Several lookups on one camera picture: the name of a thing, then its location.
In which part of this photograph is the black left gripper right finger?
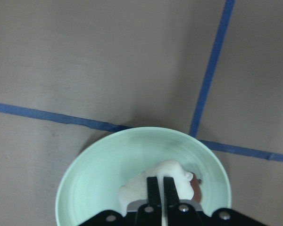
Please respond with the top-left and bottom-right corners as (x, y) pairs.
(163, 177), (179, 207)

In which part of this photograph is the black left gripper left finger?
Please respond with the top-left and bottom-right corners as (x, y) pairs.
(147, 177), (161, 207)

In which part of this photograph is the white steamed bun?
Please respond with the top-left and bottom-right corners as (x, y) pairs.
(118, 160), (202, 216)

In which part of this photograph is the light green plate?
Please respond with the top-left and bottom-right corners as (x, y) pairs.
(55, 127), (232, 226)

